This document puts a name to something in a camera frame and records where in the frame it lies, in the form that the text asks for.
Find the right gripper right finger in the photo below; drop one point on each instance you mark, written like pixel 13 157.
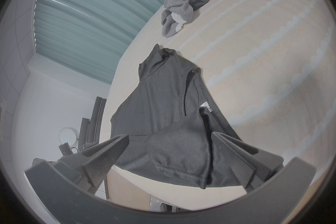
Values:
pixel 246 162

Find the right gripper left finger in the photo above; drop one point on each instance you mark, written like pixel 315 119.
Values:
pixel 105 162

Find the black T-shirt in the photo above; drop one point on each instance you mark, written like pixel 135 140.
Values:
pixel 162 102

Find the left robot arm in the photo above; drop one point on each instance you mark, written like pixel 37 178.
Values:
pixel 65 149

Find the bed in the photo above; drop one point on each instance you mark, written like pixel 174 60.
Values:
pixel 262 60

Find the black chest of drawers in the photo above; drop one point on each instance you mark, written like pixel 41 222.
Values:
pixel 95 118

